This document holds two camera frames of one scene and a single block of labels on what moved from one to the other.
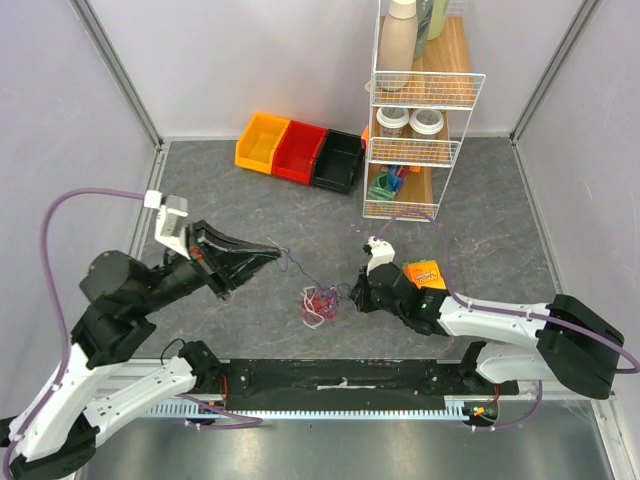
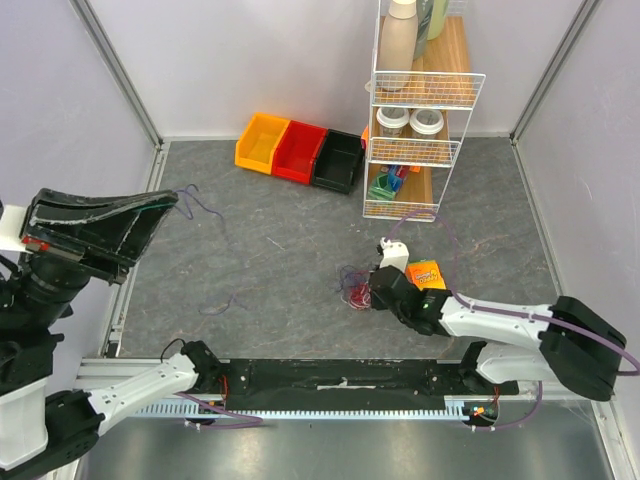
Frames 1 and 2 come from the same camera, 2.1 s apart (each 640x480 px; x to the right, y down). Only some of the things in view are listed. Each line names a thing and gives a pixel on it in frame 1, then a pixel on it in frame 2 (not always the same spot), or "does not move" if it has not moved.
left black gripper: x=217 y=261 -> x=114 y=239
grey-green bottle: x=424 y=10 does not move
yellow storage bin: x=254 y=151 does not move
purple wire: x=330 y=294 -> x=188 y=201
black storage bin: x=336 y=161 does not move
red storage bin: x=293 y=159 does not move
